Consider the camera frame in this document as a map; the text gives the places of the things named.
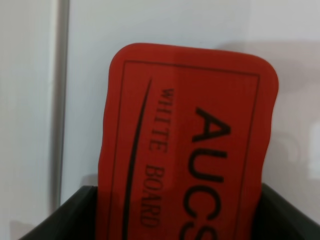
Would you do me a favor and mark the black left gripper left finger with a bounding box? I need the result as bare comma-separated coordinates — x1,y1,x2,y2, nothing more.
21,186,98,240

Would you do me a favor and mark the red whiteboard eraser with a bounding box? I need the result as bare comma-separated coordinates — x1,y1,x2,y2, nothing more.
96,43,279,240

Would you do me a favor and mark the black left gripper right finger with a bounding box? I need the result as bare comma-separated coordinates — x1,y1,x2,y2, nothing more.
252,183,320,240

